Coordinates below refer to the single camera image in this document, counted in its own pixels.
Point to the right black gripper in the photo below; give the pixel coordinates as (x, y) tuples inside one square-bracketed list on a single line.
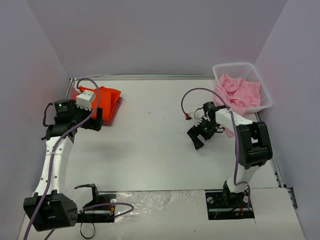
[(200, 132)]

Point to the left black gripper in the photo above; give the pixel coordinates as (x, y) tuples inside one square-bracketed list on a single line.
[(95, 120)]

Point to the orange t shirt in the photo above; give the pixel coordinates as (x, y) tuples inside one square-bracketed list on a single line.
[(109, 96)]

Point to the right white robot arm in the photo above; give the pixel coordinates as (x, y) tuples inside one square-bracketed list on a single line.
[(252, 145)]

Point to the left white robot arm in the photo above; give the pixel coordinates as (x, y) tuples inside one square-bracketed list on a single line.
[(50, 207)]

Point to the dusty red folded t shirt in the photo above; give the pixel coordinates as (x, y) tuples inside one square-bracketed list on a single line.
[(109, 120)]

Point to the light pink t shirt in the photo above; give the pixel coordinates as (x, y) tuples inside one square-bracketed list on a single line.
[(238, 94)]

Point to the white plastic basket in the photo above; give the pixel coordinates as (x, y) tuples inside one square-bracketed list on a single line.
[(248, 72)]

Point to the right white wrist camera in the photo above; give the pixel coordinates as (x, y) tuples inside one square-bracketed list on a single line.
[(202, 122)]

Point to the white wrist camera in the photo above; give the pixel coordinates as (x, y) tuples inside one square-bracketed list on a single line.
[(85, 98), (202, 122)]

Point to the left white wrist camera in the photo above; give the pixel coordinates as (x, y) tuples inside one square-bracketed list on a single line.
[(85, 98)]

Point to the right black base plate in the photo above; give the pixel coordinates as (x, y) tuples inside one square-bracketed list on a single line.
[(219, 210)]

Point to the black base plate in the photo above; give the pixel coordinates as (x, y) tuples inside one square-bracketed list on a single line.
[(101, 214), (219, 210)]

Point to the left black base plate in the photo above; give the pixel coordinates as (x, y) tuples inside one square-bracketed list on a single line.
[(101, 214)]

